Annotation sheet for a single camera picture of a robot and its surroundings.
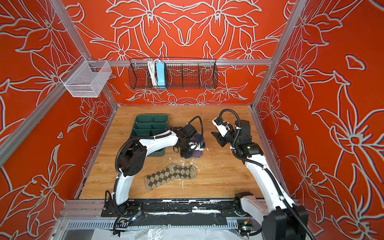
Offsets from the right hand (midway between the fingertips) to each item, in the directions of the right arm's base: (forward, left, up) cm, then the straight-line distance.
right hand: (213, 128), depth 77 cm
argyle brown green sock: (-15, +24, -22) cm, 35 cm away
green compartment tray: (+17, +43, -19) cm, 50 cm away
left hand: (-2, +13, -21) cm, 24 cm away
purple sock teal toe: (-5, +9, -8) cm, 13 cm away
